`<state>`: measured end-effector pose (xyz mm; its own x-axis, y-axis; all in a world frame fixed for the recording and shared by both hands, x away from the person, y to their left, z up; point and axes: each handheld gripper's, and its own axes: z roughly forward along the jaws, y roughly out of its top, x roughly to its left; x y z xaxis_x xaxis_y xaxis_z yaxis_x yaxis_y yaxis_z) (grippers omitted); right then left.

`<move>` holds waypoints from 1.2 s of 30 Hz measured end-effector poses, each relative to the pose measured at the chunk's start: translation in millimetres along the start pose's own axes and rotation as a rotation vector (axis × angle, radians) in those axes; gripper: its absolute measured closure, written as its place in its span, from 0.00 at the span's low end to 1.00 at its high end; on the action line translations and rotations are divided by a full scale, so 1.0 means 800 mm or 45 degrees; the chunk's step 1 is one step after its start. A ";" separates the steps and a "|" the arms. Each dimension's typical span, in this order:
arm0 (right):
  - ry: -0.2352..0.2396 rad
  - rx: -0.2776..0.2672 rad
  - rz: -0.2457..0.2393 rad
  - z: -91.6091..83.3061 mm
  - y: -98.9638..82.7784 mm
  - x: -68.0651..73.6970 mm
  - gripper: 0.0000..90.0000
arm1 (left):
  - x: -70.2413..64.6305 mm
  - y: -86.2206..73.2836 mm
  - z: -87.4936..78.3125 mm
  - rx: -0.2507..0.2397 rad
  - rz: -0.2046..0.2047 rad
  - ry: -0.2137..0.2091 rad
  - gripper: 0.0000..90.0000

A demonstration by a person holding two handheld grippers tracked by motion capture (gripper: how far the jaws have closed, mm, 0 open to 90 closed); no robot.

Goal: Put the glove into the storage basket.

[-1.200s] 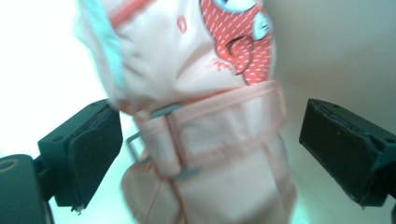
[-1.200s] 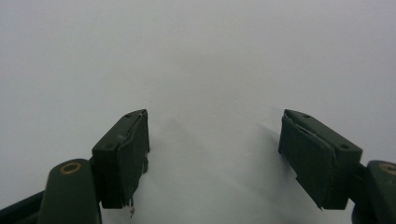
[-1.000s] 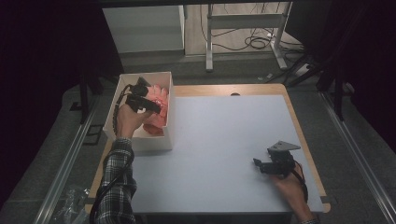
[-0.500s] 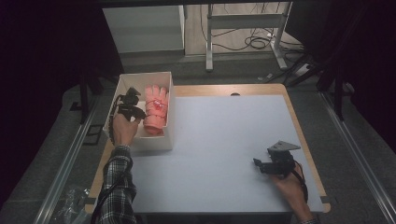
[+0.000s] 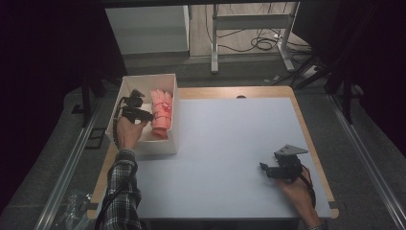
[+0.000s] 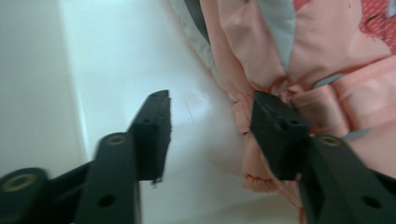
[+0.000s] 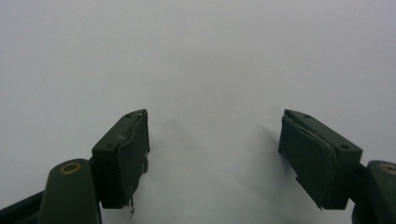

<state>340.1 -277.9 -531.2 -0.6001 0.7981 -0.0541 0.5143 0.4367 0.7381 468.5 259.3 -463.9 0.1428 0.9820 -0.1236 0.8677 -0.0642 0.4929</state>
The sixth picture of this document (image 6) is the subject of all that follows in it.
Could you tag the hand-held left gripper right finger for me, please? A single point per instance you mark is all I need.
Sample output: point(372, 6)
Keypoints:
point(277, 133)

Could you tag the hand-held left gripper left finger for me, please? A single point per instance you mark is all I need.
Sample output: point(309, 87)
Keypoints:
point(152, 140)

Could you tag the white cardboard box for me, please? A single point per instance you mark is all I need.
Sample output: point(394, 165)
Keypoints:
point(109, 62)

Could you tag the pink glove with red print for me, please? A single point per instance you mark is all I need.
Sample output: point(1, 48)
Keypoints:
point(327, 43)

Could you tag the pink glove with grey palm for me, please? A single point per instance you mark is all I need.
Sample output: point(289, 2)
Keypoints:
point(194, 18)

